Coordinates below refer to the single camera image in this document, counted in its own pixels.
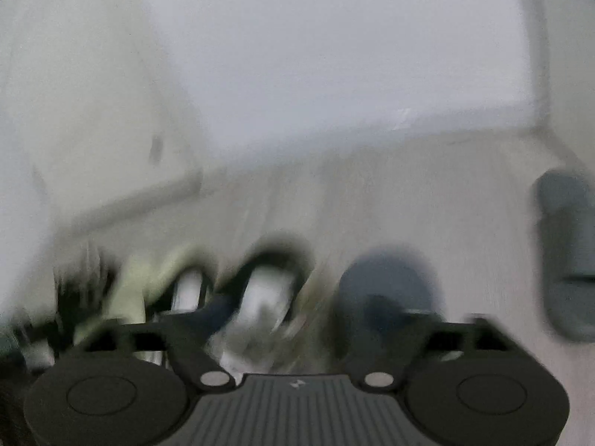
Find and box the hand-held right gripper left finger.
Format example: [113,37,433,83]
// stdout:
[77,290,235,391]

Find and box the light green slide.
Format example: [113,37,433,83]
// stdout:
[72,244,210,347]

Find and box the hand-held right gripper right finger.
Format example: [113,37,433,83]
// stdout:
[358,294,521,391]

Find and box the grey slide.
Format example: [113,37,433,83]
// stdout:
[337,245,444,363]
[531,169,595,342]

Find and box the white door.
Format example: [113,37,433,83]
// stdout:
[0,0,205,242]

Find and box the white baseboard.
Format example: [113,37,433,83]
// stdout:
[205,104,540,168]

